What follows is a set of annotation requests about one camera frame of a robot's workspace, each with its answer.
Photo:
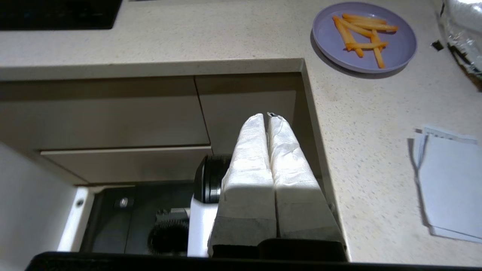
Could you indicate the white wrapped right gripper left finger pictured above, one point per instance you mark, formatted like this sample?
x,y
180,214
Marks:
x,y
246,195

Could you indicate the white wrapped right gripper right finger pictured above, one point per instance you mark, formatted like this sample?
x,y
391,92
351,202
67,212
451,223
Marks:
x,y
297,195

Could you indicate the purple plate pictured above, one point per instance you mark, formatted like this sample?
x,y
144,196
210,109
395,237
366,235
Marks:
x,y
327,41

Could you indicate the white printed paper sheet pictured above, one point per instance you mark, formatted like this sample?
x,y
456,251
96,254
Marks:
x,y
444,131

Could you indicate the small black clip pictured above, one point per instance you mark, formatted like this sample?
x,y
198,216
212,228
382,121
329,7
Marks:
x,y
437,45

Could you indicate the clear plastic bag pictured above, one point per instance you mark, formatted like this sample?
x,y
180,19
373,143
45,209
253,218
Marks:
x,y
467,22

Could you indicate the black induction cooktop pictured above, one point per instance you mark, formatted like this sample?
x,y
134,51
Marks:
x,y
56,13

